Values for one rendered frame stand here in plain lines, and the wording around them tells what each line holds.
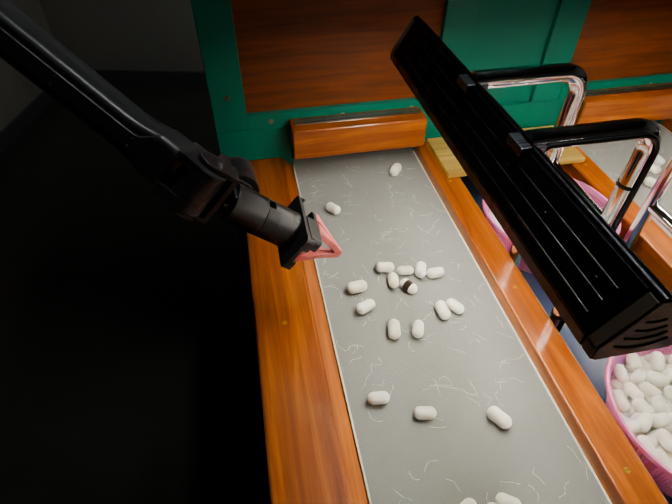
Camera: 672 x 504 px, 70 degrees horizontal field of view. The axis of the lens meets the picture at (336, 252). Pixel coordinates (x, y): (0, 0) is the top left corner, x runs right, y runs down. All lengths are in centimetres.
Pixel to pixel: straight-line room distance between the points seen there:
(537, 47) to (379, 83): 36
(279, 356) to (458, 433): 28
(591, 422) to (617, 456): 5
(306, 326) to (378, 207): 36
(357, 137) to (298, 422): 63
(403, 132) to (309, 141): 21
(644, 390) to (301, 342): 52
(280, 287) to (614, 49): 95
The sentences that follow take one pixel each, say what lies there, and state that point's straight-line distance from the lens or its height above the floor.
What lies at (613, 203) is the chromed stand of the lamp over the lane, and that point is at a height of 100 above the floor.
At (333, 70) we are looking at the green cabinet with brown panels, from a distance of 108.
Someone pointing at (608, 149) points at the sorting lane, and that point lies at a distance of 138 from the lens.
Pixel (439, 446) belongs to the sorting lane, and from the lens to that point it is 72.
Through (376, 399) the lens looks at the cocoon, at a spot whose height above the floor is 76.
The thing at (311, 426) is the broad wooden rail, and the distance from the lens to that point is 69.
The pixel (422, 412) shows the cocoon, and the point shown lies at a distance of 72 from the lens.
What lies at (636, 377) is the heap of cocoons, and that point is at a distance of 88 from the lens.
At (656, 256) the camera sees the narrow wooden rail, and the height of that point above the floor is 76.
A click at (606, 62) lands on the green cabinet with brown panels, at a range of 136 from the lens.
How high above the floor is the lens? 139
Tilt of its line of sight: 45 degrees down
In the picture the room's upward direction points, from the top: straight up
